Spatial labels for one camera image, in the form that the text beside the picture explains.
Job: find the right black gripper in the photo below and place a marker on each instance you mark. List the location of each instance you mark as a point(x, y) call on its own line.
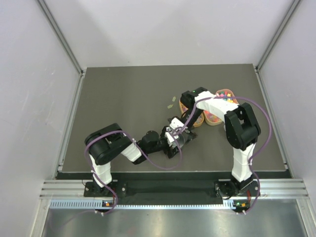
point(191, 136)

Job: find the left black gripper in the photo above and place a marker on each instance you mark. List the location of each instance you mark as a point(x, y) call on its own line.
point(171, 150)

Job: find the clear round jar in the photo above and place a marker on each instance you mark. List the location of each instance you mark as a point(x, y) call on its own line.
point(180, 140)

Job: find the orange tray yellow gummies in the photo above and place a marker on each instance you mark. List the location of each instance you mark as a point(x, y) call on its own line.
point(184, 109)

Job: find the pink tray colourful candies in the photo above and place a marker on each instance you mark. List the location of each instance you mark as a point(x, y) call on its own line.
point(227, 95)

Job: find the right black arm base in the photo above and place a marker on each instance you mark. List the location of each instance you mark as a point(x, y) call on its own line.
point(232, 188)

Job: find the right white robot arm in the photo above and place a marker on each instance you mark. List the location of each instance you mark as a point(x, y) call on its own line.
point(241, 127)

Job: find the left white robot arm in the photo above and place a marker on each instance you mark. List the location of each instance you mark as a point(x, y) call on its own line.
point(106, 144)

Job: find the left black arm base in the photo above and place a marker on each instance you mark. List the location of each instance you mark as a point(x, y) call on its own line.
point(93, 190)

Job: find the black base crossbar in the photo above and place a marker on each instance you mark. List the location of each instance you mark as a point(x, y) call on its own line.
point(132, 187)

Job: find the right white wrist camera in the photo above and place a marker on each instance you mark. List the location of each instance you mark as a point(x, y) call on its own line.
point(175, 123)

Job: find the aluminium front rail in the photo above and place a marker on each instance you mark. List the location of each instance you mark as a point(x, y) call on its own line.
point(71, 189)

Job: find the right aluminium frame post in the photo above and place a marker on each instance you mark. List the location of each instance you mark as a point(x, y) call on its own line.
point(278, 33)

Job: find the aluminium frame post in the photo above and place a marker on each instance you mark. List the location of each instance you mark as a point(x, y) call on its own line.
point(278, 33)
point(59, 34)

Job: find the left aluminium frame post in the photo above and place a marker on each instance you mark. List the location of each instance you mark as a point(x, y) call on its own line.
point(59, 34)

